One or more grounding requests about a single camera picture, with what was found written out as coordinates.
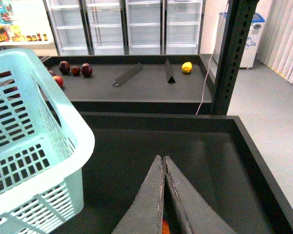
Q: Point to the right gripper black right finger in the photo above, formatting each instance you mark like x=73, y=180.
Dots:
x=193, y=213

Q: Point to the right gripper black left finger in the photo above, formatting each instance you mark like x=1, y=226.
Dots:
x=145, y=215

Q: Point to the light blue plastic basket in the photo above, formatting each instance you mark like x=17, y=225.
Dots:
x=44, y=143

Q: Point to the dark red apple right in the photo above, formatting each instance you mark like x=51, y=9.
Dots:
x=86, y=70

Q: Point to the red apple front middle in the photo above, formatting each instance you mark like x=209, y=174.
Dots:
x=59, y=81

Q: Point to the small dark red apple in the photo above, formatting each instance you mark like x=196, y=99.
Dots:
x=75, y=70

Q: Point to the dark red apple tall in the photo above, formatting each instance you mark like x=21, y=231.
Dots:
x=64, y=67

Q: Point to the dark plum apple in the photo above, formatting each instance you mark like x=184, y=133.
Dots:
x=52, y=73

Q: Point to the red apple far left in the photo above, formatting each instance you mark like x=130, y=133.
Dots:
x=5, y=74

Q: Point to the red orange mango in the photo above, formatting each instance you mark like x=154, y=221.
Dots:
x=165, y=227

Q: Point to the black front display tray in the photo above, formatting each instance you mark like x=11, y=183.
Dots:
x=216, y=154

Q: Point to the black display tray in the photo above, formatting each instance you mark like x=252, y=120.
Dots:
x=216, y=154
x=146, y=92

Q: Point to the flat black divider bar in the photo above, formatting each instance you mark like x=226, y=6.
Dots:
x=122, y=79

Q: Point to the black triangular divider bar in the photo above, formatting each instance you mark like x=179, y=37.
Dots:
x=169, y=72

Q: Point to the black rear display tray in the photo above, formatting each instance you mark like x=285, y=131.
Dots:
x=146, y=92

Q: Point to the yellow lemon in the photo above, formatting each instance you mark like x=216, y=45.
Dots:
x=187, y=68

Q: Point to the white vertical blinds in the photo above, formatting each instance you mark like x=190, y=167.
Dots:
x=276, y=46

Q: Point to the glass door refrigerator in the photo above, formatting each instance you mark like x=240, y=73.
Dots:
x=126, y=27

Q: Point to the white shelf with bottles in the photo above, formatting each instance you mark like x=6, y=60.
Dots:
x=25, y=24

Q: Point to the black perforated metal post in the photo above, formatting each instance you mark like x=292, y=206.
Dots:
x=237, y=26

